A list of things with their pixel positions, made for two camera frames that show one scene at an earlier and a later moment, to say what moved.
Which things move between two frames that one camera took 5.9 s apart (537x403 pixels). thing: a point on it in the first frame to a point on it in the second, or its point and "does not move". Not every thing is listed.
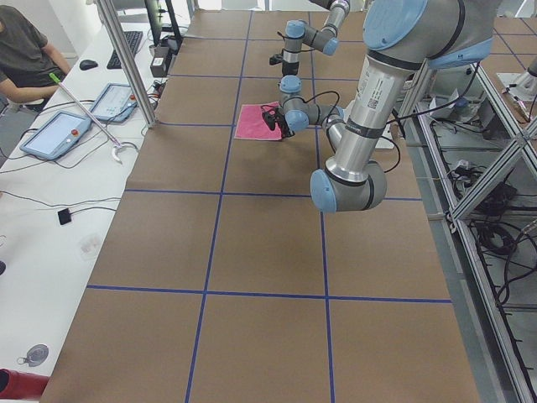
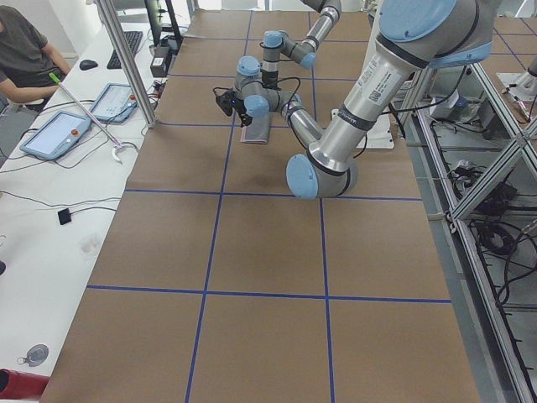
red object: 21,384 does not move
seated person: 31,66 does not move
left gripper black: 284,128 to 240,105
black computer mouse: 86,65 does not move
